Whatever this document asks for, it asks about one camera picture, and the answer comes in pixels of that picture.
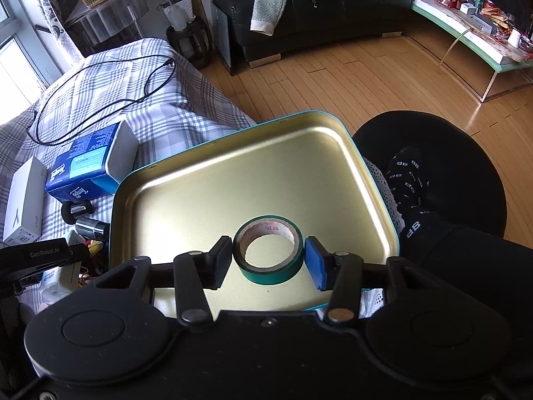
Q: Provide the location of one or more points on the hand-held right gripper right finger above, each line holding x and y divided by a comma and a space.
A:
315, 267

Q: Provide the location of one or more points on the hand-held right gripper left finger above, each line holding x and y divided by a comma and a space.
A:
220, 263

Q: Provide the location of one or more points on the green tape roll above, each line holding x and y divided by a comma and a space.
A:
287, 274

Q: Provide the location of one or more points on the small black dumbbell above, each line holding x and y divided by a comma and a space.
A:
68, 212

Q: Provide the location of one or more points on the gold tin tray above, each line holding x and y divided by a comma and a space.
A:
270, 175

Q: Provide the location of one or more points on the white tissue packet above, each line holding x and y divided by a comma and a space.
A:
58, 285

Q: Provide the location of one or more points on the small yellow item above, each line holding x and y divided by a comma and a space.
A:
95, 246

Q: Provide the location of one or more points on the black silver cylinder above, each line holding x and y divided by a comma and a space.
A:
93, 228

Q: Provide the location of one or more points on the white phone box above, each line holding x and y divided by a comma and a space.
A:
25, 200

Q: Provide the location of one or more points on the blue tissue pack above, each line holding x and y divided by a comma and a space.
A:
83, 162

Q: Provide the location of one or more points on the white lace cloth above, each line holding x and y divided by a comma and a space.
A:
381, 179

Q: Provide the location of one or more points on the person's black patterned sock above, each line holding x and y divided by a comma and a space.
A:
410, 187

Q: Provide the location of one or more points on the black round stool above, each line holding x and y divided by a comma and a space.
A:
458, 154

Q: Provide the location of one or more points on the dark wooden plant stand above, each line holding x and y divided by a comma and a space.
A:
191, 41

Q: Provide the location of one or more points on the leaning glass panel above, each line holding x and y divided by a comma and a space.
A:
220, 33

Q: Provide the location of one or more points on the round glass table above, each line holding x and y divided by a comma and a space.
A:
104, 16

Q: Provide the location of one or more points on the patterned curtain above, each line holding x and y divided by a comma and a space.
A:
50, 8

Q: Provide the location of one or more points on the potted plant in white pot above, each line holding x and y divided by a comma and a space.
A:
179, 12

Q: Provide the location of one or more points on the black leather sofa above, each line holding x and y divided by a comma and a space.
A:
333, 8

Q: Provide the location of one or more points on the teal knit sweater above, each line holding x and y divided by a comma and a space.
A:
270, 4

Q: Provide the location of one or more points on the glass coffee table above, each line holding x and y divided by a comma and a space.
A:
454, 21

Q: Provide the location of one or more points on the white cup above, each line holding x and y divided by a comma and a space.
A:
514, 38

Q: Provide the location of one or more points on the pile of assorted packages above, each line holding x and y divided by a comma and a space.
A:
487, 12

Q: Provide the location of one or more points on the window frame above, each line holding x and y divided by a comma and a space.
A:
12, 41

